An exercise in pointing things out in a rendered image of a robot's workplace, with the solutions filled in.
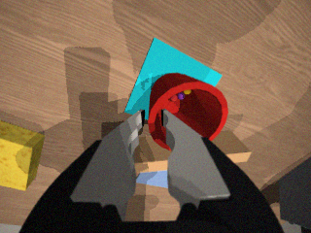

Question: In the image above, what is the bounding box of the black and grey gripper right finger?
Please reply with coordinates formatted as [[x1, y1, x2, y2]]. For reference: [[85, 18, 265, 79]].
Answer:
[[161, 109, 284, 233]]

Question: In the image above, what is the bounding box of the red cup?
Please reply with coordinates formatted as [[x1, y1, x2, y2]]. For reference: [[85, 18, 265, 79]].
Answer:
[[148, 73, 228, 150]]

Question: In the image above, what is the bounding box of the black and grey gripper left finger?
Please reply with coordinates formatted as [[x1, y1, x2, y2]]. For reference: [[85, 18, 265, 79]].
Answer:
[[18, 110, 145, 233]]

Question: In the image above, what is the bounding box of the yellow sponge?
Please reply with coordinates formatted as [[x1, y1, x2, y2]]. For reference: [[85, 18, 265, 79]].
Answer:
[[0, 120, 45, 190]]

